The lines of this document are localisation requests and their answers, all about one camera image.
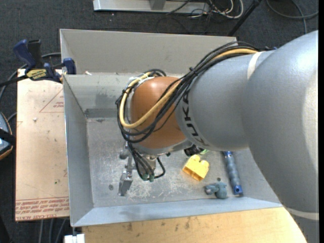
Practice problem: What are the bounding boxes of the brown cardboard board red print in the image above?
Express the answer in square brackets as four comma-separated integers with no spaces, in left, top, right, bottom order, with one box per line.
[15,68,70,222]

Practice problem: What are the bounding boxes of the yellow toy building block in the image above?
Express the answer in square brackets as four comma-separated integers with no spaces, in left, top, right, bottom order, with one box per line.
[182,154,211,182]

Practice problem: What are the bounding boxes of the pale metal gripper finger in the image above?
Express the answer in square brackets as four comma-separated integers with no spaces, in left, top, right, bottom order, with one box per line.
[119,146,134,172]
[117,170,134,197]

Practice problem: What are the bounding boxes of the black cylinder on white bracket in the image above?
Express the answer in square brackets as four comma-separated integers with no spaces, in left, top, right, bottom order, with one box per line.
[183,144,204,158]

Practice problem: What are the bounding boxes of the grey-blue toy elephant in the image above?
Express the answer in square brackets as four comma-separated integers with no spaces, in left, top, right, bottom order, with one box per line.
[204,182,228,200]

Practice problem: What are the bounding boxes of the grey metal bin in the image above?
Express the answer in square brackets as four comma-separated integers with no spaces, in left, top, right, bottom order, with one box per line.
[59,28,284,228]

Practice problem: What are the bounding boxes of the blue and grey tool handle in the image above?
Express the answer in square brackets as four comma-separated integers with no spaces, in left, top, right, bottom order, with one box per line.
[222,150,245,197]

